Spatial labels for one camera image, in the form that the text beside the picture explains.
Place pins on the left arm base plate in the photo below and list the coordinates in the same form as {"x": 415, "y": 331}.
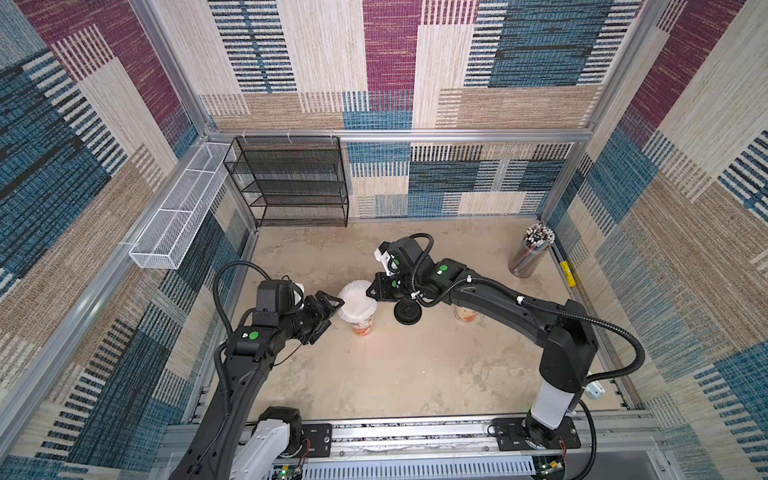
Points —
{"x": 311, "y": 440}

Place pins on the paper milk tea cup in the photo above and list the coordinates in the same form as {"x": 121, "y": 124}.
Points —
{"x": 465, "y": 315}
{"x": 363, "y": 327}

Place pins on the black wire shelf rack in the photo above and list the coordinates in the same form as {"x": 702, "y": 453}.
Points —
{"x": 291, "y": 181}

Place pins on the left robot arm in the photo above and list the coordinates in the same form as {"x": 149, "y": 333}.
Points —
{"x": 243, "y": 362}

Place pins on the yellow marker on rail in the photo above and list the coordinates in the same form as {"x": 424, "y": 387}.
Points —
{"x": 568, "y": 274}

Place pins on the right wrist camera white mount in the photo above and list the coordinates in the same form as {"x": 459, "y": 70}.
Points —
{"x": 383, "y": 257}

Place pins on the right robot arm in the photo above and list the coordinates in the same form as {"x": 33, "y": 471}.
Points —
{"x": 413, "y": 281}

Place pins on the black lid at centre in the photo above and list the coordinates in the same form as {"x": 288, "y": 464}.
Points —
{"x": 407, "y": 312}

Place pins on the white mesh wall basket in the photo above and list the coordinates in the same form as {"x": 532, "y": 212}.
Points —
{"x": 171, "y": 230}

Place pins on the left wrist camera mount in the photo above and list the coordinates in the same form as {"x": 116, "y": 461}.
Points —
{"x": 278, "y": 296}

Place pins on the white leak-proof paper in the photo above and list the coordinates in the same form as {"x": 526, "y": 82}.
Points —
{"x": 358, "y": 306}

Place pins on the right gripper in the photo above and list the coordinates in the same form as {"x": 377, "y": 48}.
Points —
{"x": 385, "y": 285}

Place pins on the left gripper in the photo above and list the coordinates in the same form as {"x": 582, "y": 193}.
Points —
{"x": 316, "y": 313}

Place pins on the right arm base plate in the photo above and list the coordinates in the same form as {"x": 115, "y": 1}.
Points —
{"x": 513, "y": 434}

